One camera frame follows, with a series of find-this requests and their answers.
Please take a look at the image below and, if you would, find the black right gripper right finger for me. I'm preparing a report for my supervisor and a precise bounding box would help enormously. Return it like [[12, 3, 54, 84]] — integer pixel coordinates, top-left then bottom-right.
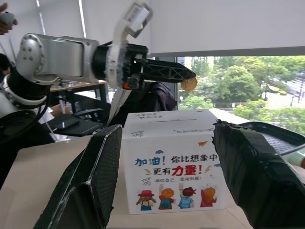
[[212, 120, 305, 229]]

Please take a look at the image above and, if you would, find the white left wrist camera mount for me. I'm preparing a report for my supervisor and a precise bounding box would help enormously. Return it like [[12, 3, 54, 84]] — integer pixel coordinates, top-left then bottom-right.
[[104, 0, 153, 91]]

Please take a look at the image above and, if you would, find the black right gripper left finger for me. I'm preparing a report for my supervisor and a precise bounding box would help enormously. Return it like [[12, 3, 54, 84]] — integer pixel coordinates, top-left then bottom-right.
[[33, 124, 123, 229]]

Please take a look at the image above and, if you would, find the gold coin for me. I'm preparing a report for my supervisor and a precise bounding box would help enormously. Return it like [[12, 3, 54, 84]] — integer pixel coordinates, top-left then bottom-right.
[[180, 77, 198, 92]]

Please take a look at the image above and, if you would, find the person in white shirt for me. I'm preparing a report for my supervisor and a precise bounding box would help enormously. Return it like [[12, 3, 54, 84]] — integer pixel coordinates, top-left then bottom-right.
[[38, 104, 72, 144]]

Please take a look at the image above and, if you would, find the black mesh chair back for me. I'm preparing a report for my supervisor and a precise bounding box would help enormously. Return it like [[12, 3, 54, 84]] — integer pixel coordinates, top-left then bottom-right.
[[238, 121, 305, 158]]

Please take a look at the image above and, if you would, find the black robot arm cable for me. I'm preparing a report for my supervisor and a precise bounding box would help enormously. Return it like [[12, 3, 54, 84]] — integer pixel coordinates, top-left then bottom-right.
[[28, 89, 52, 134]]

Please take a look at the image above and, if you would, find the white flat ribbon cable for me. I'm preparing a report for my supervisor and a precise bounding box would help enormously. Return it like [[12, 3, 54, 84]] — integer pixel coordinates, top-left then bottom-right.
[[106, 88, 131, 126]]

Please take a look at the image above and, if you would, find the bystander's bare hand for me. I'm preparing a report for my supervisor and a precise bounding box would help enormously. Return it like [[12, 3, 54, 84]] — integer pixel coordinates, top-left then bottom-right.
[[0, 3, 19, 36]]

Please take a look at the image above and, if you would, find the person in dark jacket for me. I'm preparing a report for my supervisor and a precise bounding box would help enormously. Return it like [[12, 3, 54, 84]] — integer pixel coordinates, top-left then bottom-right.
[[112, 82, 177, 127]]

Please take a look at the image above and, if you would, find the wooden desk with black frame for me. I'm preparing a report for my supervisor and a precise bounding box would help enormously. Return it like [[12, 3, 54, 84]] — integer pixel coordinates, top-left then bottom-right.
[[49, 80, 110, 115]]

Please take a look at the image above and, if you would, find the white roller blind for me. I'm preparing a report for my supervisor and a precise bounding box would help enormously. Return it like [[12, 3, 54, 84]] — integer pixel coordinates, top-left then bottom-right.
[[149, 0, 305, 57]]

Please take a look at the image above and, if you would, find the white cartoon-printed slot box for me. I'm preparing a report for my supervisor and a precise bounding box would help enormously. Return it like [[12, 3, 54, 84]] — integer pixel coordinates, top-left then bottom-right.
[[121, 109, 228, 214]]

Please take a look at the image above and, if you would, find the black office chair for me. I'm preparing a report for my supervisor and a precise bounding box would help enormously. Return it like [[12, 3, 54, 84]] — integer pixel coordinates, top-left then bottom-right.
[[53, 108, 104, 138]]

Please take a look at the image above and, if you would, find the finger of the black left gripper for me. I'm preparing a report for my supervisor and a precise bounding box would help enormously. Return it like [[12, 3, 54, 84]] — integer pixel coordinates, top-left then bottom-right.
[[142, 59, 197, 83]]

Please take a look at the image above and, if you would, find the grey handheld controller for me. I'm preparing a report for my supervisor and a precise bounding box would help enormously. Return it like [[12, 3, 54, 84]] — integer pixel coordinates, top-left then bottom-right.
[[0, 12, 15, 26]]

